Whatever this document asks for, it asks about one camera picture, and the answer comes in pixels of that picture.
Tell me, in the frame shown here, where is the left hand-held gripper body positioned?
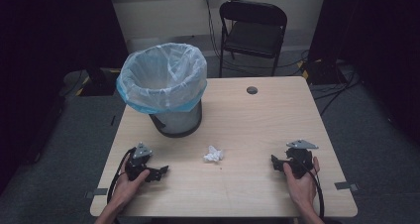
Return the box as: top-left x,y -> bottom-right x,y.
125,142 -> 155,182

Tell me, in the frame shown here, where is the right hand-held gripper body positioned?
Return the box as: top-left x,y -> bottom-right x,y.
284,139 -> 320,179

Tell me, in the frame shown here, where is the black mesh trash bin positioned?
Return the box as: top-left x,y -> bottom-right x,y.
149,99 -> 203,139

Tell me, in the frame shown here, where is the white paper ball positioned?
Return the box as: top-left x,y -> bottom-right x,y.
202,145 -> 225,164

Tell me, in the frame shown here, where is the translucent blue bin bag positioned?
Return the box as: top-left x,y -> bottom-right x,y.
115,42 -> 209,116

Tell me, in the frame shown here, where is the person's left hand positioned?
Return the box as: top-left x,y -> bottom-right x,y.
110,154 -> 152,212

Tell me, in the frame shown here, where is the person's right hand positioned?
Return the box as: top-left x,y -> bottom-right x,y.
282,156 -> 321,213

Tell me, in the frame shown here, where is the grey tape strip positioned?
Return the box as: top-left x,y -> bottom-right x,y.
84,187 -> 109,199
334,180 -> 360,191

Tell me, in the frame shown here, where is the black equipment box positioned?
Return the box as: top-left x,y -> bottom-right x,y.
304,59 -> 349,86

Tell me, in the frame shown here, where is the black stand base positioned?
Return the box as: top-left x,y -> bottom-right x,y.
79,67 -> 122,97

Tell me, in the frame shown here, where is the black folding chair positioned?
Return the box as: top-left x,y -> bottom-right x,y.
218,0 -> 288,78

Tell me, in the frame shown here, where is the black curtain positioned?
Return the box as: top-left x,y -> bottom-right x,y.
0,0 -> 130,188
306,0 -> 420,146

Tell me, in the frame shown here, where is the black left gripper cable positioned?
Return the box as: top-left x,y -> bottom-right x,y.
106,147 -> 137,206

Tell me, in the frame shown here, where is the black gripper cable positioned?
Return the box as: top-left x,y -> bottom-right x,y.
106,147 -> 137,206
298,161 -> 326,219

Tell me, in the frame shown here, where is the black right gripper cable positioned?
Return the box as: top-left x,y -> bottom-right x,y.
298,161 -> 326,219

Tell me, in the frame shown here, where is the black wall socket cable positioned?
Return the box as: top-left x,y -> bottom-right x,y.
203,0 -> 223,59

